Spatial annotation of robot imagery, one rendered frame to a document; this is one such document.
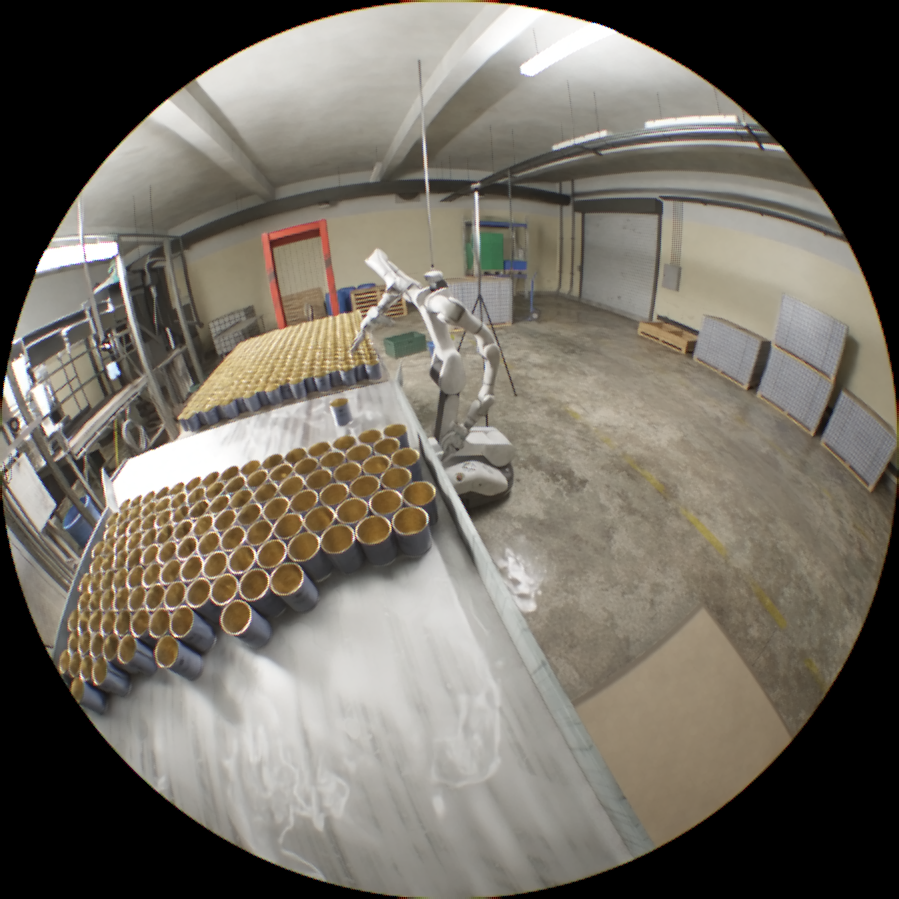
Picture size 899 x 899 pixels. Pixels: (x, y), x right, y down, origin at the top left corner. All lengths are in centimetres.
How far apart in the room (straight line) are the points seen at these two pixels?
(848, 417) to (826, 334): 137
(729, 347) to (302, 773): 709
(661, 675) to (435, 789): 138
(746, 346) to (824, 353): 169
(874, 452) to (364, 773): 677
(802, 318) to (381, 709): 667
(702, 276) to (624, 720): 880
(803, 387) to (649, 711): 582
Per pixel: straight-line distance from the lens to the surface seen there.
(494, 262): 1013
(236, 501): 83
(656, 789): 175
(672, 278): 929
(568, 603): 181
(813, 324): 650
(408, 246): 1053
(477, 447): 194
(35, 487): 321
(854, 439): 661
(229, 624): 63
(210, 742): 69
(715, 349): 701
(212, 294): 1118
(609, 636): 181
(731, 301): 866
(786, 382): 662
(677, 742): 177
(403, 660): 54
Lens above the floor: 159
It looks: 37 degrees down
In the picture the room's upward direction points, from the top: 4 degrees counter-clockwise
